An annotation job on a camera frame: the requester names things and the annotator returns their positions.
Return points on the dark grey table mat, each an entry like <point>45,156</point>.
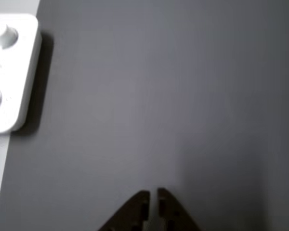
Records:
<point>144,96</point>

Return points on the white device with round knobs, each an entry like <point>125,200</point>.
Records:
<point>12,72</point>

